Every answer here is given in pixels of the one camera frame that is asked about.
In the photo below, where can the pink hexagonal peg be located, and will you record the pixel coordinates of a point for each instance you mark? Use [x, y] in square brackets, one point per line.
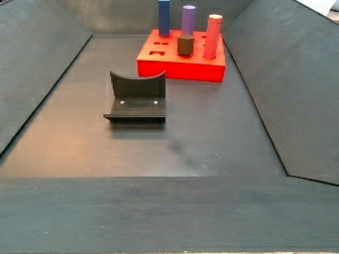
[215, 21]

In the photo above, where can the black curved regrasp stand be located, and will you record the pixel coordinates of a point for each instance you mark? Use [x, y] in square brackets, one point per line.
[139, 97]

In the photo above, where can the dark brown short peg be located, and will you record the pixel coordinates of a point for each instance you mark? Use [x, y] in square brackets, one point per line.
[186, 41]

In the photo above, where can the blue square peg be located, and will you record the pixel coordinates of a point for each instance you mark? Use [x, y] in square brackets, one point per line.
[165, 17]

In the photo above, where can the purple cylinder peg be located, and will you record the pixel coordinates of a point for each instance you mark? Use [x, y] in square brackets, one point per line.
[189, 19]

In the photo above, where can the red peg board fixture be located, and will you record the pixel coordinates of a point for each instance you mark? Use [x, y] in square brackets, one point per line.
[158, 57]

